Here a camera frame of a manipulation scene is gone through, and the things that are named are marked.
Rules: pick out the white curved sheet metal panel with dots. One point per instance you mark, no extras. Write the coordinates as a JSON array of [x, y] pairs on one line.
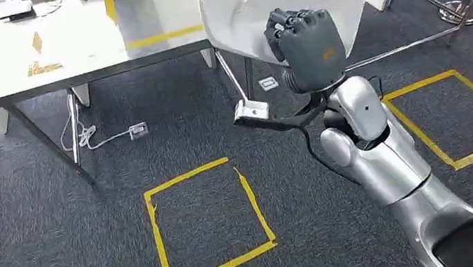
[[238, 16]]

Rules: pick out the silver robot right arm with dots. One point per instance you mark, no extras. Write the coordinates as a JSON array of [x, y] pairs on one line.
[[389, 166]]

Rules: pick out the white floor socket plate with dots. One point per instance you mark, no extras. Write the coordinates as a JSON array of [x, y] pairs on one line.
[[268, 84]]

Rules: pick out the yellow floor tape square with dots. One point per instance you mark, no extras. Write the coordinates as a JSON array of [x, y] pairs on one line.
[[421, 134], [158, 236]]

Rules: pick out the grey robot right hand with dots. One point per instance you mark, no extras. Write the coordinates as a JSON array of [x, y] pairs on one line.
[[310, 50]]

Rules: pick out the chrome round stand base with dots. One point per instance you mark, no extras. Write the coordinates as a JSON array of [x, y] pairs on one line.
[[460, 16]]

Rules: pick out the white flat device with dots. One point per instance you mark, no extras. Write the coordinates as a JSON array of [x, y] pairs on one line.
[[11, 8]]

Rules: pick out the grey floor socket box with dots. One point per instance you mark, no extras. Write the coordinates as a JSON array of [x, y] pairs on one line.
[[139, 131]]

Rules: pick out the white bench with black legs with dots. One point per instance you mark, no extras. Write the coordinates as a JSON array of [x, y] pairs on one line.
[[67, 45]]

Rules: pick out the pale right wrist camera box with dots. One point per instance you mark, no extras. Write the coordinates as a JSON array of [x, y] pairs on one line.
[[252, 111]]

